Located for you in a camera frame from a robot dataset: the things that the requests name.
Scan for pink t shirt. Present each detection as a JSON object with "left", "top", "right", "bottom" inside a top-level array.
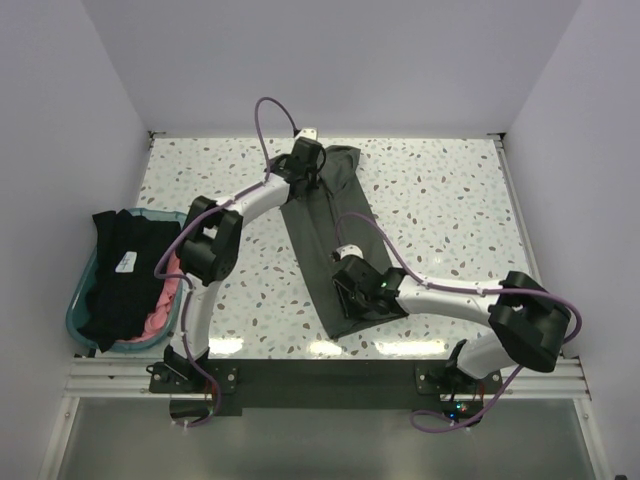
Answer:
[{"left": 139, "top": 253, "right": 183, "bottom": 341}]

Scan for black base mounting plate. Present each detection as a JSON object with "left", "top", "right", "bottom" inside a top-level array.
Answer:
[{"left": 146, "top": 359, "right": 502, "bottom": 420}]

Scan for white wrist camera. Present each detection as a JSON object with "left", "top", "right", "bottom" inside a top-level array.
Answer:
[
  {"left": 333, "top": 244, "right": 363, "bottom": 261},
  {"left": 296, "top": 127, "right": 318, "bottom": 142}
]

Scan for black t shirt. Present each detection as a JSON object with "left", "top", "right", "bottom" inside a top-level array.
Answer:
[{"left": 74, "top": 209, "right": 184, "bottom": 353}]

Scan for aluminium rail frame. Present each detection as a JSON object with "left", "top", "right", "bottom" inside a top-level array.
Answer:
[{"left": 38, "top": 319, "right": 616, "bottom": 480}]

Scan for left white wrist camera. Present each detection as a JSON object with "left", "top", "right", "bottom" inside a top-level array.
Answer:
[{"left": 296, "top": 127, "right": 318, "bottom": 142}]

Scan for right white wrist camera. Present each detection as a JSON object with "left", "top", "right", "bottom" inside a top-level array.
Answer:
[{"left": 333, "top": 244, "right": 363, "bottom": 261}]

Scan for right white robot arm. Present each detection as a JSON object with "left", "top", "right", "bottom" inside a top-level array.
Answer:
[{"left": 332, "top": 245, "right": 570, "bottom": 393}]

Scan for dark grey t shirt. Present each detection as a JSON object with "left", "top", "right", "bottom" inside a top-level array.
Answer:
[{"left": 281, "top": 145, "right": 394, "bottom": 340}]

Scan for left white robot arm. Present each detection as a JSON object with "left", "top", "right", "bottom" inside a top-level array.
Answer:
[{"left": 164, "top": 128, "right": 325, "bottom": 392}]

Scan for teal plastic laundry basket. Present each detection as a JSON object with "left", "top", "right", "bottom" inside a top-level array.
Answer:
[{"left": 65, "top": 207, "right": 194, "bottom": 354}]

